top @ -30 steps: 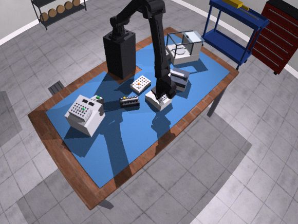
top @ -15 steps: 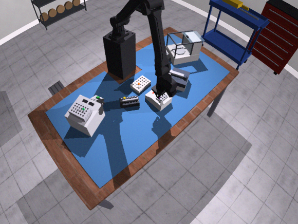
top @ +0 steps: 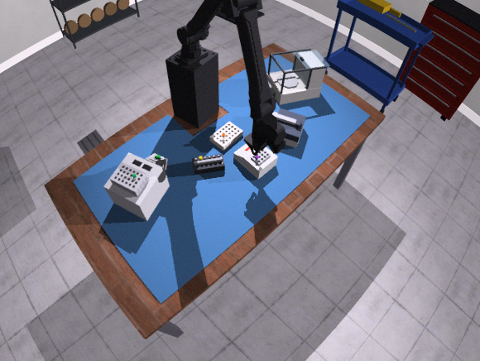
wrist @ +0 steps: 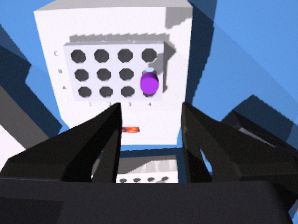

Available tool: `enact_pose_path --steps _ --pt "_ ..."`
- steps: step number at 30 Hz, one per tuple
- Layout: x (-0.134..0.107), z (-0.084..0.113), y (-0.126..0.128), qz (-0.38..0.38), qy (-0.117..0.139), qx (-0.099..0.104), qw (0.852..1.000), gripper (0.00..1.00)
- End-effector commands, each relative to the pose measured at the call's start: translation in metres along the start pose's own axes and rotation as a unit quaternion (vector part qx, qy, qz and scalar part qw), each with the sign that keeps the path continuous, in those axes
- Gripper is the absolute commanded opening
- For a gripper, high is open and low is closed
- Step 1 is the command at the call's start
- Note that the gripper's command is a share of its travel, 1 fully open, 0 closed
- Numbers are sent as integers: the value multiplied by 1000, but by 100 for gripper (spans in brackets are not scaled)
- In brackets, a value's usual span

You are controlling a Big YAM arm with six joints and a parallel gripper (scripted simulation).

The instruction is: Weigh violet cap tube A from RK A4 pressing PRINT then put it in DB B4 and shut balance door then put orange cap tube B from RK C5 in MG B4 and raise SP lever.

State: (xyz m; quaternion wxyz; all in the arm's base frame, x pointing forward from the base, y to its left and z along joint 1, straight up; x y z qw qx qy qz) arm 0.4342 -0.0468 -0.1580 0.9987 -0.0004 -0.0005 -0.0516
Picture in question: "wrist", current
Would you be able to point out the blue bench mat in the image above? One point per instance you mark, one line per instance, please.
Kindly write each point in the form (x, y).
(243, 56)

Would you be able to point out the white tube rack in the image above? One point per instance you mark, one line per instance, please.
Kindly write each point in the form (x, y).
(152, 169)

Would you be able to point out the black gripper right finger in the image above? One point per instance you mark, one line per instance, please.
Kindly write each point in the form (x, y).
(233, 155)

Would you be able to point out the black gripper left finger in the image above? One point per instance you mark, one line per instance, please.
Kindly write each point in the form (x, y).
(71, 154)

